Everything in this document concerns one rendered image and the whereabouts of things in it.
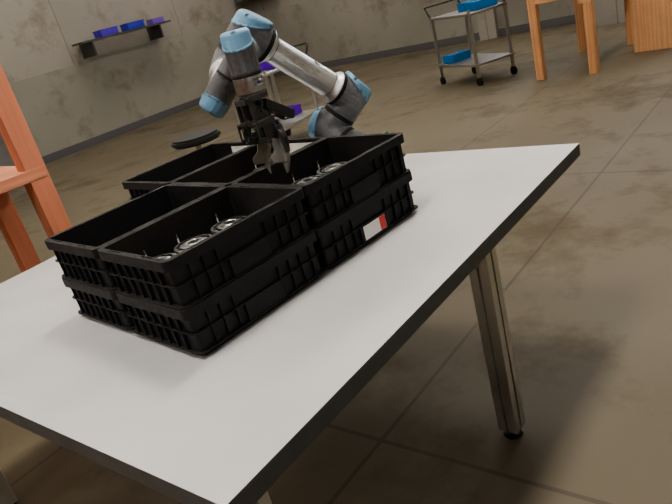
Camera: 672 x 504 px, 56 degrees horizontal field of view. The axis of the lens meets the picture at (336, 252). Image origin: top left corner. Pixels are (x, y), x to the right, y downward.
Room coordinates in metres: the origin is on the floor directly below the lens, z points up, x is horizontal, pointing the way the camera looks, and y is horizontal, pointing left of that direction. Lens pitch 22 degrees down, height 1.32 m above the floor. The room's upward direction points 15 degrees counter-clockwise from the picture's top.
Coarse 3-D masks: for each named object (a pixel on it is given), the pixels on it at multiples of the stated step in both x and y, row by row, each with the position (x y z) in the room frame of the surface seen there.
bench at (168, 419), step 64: (448, 192) 1.78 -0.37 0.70; (512, 192) 1.63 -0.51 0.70; (384, 256) 1.44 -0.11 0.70; (448, 256) 1.34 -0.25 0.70; (0, 320) 1.74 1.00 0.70; (64, 320) 1.60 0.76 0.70; (320, 320) 1.20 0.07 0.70; (384, 320) 1.12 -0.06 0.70; (0, 384) 1.31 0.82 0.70; (64, 384) 1.23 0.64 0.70; (128, 384) 1.15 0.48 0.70; (192, 384) 1.08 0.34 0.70; (256, 384) 1.02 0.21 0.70; (320, 384) 0.96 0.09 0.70; (512, 384) 1.48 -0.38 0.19; (128, 448) 0.93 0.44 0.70; (192, 448) 0.88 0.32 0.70; (256, 448) 0.83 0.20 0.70
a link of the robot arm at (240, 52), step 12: (228, 36) 1.58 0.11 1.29; (240, 36) 1.58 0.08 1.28; (228, 48) 1.58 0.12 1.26; (240, 48) 1.57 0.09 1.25; (252, 48) 1.59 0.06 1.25; (228, 60) 1.59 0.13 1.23; (240, 60) 1.57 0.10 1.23; (252, 60) 1.58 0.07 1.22; (240, 72) 1.57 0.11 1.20; (252, 72) 1.58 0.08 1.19
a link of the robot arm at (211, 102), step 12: (216, 48) 2.09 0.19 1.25; (216, 60) 2.03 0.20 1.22; (216, 72) 1.70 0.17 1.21; (216, 84) 1.68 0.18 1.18; (228, 84) 1.68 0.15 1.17; (204, 96) 1.70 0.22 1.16; (216, 96) 1.68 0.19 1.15; (228, 96) 1.68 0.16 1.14; (204, 108) 1.69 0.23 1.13; (216, 108) 1.68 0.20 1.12; (228, 108) 1.70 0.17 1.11
